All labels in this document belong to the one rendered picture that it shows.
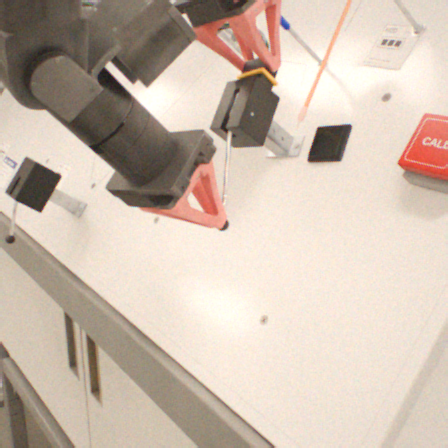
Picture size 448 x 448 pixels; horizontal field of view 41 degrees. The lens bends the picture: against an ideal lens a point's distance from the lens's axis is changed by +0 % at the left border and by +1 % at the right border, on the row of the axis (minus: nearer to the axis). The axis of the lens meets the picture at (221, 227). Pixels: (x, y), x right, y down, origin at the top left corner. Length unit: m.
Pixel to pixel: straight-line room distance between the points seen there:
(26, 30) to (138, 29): 0.10
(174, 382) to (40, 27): 0.38
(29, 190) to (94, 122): 0.40
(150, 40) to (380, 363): 0.31
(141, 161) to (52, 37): 0.14
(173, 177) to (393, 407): 0.25
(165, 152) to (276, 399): 0.23
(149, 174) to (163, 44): 0.11
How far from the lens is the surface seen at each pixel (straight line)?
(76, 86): 0.44
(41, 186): 0.88
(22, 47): 0.41
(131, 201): 0.55
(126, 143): 0.49
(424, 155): 0.51
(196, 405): 0.61
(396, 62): 0.64
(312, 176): 0.61
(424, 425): 0.71
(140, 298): 0.72
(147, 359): 0.68
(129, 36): 0.47
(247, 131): 0.59
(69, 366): 1.10
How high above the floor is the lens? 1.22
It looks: 20 degrees down
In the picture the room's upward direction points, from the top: straight up
